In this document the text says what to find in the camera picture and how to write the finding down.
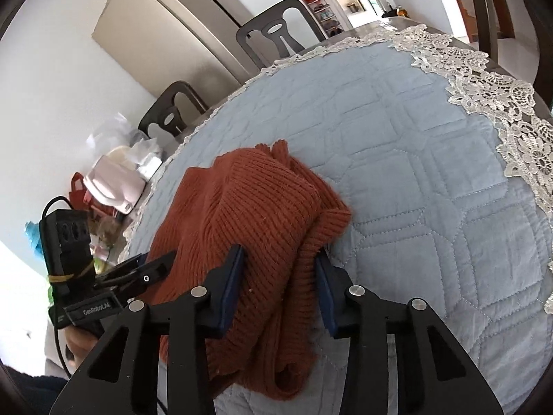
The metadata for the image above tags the rust orange knit sweater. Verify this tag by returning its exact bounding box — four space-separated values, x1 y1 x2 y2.
143 140 352 400

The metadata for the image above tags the person's left hand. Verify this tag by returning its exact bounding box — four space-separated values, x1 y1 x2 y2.
61 326 98 374

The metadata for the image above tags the blue box on table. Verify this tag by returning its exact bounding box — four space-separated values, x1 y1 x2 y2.
25 221 45 262

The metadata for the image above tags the red gift bag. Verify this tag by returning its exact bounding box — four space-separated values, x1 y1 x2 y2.
68 173 116 219

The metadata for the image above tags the light blue quilted table mat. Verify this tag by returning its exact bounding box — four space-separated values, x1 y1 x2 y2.
129 43 552 414

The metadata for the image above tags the pink white electric kettle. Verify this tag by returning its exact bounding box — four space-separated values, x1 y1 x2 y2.
83 156 146 214

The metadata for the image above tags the white tissue box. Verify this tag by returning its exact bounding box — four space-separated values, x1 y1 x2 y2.
126 139 163 182

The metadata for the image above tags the clear plastic bag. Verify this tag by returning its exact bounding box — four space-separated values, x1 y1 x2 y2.
86 113 147 156

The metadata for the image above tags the dark chair far left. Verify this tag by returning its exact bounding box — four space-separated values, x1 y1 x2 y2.
138 81 209 140

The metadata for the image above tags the dark chair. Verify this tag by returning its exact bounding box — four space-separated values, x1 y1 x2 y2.
472 0 552 107
138 81 209 140
235 0 326 70

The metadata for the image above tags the white lace tablecloth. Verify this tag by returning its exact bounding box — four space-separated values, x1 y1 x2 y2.
125 25 552 318

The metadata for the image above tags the silver refrigerator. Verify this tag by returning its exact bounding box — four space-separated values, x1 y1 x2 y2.
92 0 259 105

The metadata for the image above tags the dark chair far centre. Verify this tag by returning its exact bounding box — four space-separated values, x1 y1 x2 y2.
235 0 326 70

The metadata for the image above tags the dark chair right side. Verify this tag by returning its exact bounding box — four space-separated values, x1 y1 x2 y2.
472 0 552 107

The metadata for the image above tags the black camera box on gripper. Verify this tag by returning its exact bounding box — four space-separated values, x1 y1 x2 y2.
39 209 96 304

